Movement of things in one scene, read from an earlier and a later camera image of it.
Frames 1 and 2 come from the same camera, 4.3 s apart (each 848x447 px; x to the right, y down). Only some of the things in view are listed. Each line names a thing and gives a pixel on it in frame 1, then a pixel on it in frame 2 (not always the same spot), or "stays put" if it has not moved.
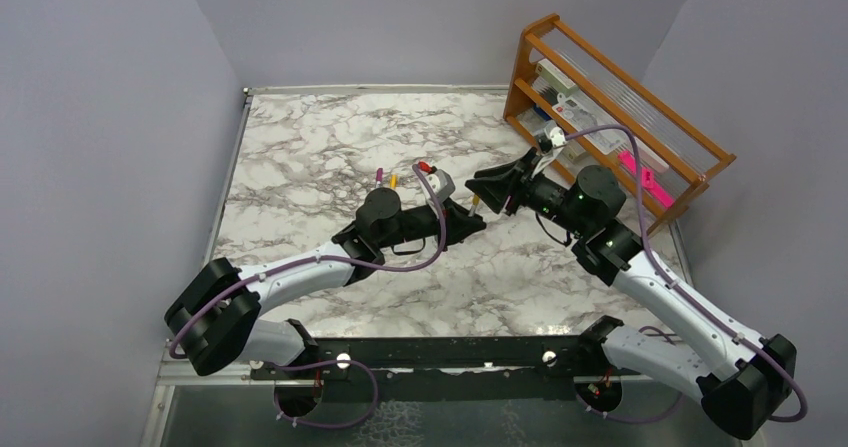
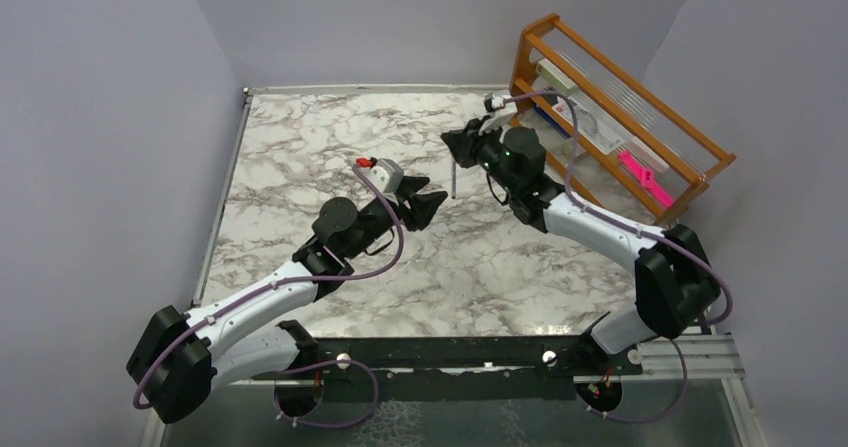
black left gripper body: (417, 224) -> (378, 219)
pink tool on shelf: (648, 180) stays put
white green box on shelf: (556, 77) stays put
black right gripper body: (540, 193) -> (483, 150)
